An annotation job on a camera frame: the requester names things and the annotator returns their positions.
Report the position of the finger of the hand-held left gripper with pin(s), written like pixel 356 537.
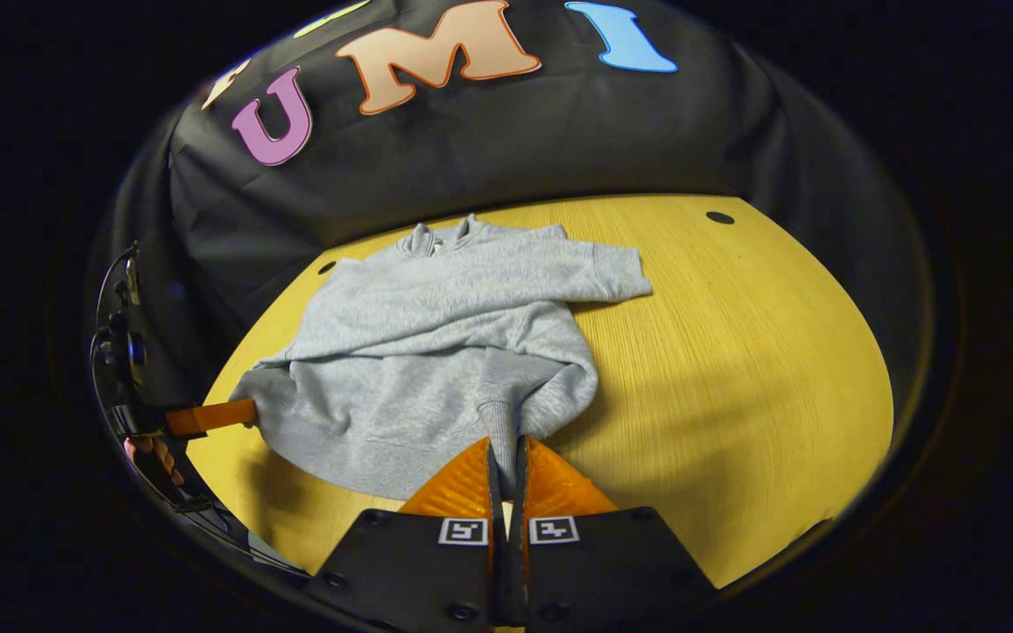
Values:
pixel 212 416

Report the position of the grey zip-neck sweatshirt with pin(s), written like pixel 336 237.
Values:
pixel 436 352

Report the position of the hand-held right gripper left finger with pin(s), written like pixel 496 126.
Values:
pixel 496 492

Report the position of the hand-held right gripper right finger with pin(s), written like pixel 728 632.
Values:
pixel 520 492

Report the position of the black backdrop cloth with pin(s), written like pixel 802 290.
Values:
pixel 471 158

